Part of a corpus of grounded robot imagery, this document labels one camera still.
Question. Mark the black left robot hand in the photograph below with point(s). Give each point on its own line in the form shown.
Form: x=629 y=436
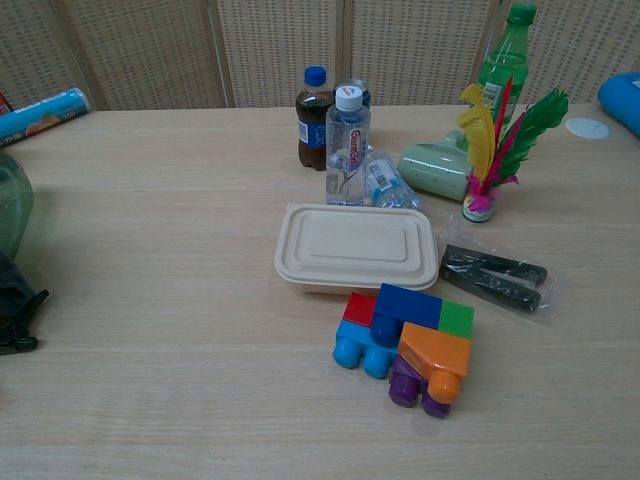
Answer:
x=14 y=300

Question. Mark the clear water bottle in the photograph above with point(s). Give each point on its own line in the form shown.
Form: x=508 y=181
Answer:
x=387 y=182
x=348 y=150

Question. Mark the green translucent left robot arm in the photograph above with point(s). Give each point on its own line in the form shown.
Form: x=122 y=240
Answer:
x=11 y=200

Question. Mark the lying clear water bottle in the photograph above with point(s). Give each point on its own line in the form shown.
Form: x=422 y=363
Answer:
x=387 y=182

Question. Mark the blue snack tube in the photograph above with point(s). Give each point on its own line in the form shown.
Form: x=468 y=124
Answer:
x=37 y=114

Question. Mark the red object at edge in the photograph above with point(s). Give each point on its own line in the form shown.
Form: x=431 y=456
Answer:
x=4 y=102

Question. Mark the beige lidded lunch box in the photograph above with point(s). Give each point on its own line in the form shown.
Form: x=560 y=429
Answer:
x=355 y=248

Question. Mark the red toy building block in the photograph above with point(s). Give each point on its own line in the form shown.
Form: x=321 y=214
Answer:
x=360 y=309

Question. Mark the cola bottle with blue cap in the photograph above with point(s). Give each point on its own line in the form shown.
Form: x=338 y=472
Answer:
x=311 y=120

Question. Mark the light blue toy building block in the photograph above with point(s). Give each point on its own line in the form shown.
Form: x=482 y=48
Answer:
x=362 y=347

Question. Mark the beige folding screen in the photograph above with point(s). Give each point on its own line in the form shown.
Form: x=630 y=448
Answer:
x=280 y=50

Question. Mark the dark blue toy building block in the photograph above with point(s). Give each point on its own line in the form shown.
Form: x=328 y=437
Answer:
x=400 y=310

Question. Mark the purple toy building block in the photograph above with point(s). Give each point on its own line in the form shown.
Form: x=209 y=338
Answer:
x=412 y=387

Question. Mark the orange toy building block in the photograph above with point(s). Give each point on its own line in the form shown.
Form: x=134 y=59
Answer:
x=440 y=357

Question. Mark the green toy building block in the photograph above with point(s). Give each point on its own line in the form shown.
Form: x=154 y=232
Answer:
x=456 y=320

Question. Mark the black tongs in plastic bag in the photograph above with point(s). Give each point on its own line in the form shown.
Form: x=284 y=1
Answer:
x=492 y=275

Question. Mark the colourful feather shuttlecock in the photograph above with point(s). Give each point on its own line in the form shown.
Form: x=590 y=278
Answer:
x=492 y=145

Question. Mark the green soda bottle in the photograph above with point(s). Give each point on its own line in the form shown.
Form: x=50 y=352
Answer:
x=504 y=65

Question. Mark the white round table cap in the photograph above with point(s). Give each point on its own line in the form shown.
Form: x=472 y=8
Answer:
x=588 y=127

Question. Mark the blue plastic container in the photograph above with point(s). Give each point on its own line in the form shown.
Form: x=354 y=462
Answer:
x=620 y=102

